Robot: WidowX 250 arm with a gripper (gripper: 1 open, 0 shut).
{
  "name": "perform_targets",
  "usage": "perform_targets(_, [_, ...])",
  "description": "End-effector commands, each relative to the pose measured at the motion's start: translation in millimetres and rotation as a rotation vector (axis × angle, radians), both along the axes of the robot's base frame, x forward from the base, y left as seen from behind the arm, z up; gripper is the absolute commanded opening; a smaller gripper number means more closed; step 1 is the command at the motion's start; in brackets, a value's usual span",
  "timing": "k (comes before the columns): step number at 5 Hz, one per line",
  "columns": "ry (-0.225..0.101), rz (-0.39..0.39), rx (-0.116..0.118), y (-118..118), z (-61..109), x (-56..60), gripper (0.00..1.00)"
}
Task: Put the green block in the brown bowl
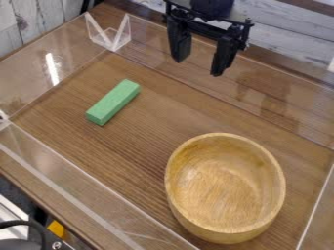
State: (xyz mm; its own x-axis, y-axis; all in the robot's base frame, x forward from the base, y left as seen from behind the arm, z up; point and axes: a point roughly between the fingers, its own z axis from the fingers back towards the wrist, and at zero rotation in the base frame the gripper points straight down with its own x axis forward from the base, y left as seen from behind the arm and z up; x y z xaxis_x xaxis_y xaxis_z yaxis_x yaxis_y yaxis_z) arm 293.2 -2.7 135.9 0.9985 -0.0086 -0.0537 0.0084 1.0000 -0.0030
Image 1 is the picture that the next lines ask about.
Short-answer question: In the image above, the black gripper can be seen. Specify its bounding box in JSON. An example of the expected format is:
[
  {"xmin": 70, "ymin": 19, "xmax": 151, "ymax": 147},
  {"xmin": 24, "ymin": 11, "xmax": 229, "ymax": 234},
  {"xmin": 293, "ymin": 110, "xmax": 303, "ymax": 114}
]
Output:
[{"xmin": 164, "ymin": 0, "xmax": 254, "ymax": 77}]

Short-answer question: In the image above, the green rectangular block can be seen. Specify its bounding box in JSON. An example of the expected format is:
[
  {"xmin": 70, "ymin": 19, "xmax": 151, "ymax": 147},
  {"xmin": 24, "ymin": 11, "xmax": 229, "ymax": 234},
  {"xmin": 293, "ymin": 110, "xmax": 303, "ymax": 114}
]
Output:
[{"xmin": 86, "ymin": 79, "xmax": 140, "ymax": 126}]

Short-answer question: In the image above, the brown wooden bowl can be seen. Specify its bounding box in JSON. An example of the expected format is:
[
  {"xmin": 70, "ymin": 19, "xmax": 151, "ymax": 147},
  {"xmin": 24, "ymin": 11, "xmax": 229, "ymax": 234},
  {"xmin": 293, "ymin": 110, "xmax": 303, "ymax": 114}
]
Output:
[{"xmin": 164, "ymin": 133, "xmax": 287, "ymax": 244}]

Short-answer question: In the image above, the yellow tag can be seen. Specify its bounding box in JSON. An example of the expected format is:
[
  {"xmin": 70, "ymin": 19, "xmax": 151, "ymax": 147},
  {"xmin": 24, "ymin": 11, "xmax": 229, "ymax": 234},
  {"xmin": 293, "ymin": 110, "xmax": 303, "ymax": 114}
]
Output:
[{"xmin": 47, "ymin": 221, "xmax": 67, "ymax": 239}]

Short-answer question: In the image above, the clear acrylic corner bracket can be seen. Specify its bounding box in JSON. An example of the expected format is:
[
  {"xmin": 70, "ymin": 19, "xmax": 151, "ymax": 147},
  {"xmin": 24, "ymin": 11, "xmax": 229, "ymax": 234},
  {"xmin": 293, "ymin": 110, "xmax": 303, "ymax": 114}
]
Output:
[{"xmin": 83, "ymin": 13, "xmax": 132, "ymax": 52}]

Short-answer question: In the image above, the clear acrylic enclosure wall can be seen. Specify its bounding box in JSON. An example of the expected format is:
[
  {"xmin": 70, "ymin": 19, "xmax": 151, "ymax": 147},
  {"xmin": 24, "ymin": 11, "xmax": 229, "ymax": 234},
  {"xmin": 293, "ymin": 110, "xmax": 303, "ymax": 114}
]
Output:
[{"xmin": 0, "ymin": 112, "xmax": 198, "ymax": 250}]

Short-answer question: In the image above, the black cable bottom left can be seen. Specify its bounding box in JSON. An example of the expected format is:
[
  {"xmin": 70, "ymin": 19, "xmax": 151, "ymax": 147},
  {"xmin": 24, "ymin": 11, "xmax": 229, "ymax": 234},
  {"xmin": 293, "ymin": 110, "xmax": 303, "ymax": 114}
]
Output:
[{"xmin": 0, "ymin": 220, "xmax": 48, "ymax": 250}]

